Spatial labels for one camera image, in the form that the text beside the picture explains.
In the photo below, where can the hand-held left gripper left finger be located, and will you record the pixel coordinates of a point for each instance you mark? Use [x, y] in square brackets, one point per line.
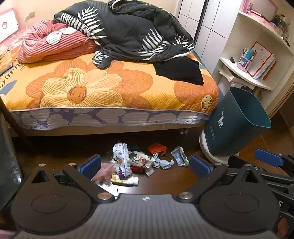
[90, 166]

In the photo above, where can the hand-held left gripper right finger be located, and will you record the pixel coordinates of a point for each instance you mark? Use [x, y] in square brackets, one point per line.
[199, 169]

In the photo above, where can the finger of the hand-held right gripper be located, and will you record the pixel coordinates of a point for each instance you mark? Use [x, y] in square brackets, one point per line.
[278, 182]
[268, 157]

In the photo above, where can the blue white packet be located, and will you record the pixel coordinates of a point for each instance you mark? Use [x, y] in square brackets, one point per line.
[180, 156]

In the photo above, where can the red foam net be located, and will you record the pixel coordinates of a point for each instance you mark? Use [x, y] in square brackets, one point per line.
[156, 148]

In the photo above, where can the teal waste bin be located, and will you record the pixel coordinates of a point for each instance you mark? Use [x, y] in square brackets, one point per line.
[229, 124]

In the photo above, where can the pink plastic wrapper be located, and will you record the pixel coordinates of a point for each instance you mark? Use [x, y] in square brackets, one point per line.
[105, 171]

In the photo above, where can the purple white snack packet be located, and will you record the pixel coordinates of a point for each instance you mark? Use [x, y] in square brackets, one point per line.
[121, 158]

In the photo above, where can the pale blue crumpled tissue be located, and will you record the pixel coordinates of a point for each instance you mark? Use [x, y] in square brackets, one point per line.
[164, 163]

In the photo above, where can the small yellow label bottle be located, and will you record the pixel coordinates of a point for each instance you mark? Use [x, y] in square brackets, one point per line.
[124, 181]

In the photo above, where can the metal bed leg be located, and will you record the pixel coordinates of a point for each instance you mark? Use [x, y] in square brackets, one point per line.
[182, 132]

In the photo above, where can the printed crumpled wrapper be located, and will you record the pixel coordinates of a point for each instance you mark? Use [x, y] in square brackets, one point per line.
[140, 159]

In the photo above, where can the stack of white papers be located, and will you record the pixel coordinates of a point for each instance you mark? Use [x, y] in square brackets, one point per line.
[234, 78]

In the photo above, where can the flower print bed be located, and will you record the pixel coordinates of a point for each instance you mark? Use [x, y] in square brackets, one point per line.
[137, 92]

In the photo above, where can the row of books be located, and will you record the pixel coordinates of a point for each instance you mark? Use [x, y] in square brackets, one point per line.
[270, 69]

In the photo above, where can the pink pen holder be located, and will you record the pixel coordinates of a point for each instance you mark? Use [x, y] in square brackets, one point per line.
[244, 64]

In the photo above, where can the black garment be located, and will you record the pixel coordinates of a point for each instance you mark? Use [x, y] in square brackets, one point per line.
[179, 71]

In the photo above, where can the red bordered booklet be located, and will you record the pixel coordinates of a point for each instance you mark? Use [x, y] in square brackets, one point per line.
[263, 57]

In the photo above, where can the small green figurine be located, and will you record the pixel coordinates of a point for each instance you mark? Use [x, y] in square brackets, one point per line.
[232, 59]

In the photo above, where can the pink striped blanket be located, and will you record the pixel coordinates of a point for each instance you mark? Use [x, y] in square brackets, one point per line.
[46, 50]

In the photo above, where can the white corner shelf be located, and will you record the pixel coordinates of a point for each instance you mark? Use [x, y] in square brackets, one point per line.
[252, 29]

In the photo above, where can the dark shelf ornaments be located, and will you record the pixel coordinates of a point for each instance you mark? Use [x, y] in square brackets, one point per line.
[281, 23]

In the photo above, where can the dark leaf print duvet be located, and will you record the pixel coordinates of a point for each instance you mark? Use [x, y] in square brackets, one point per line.
[128, 34]

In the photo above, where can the white wardrobe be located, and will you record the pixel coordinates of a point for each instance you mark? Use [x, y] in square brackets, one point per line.
[211, 27]

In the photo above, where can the pink white box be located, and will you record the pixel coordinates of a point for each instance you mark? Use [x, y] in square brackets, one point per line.
[9, 23]

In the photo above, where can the wall socket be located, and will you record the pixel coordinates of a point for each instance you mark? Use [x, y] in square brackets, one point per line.
[29, 15]

